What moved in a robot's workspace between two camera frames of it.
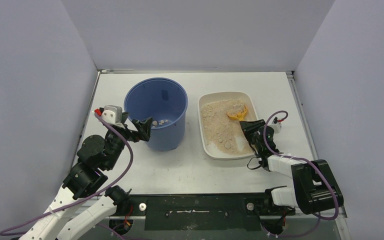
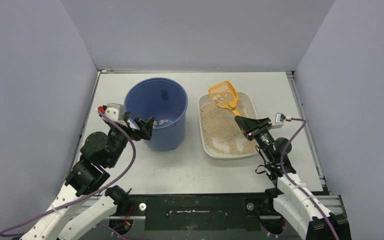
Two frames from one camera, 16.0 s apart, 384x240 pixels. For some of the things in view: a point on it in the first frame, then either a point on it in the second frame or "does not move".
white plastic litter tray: x=220 y=114 does not move
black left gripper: x=134 y=131 does not move
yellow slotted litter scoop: x=239 y=115 to x=224 y=94
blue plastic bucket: x=165 y=101 does not move
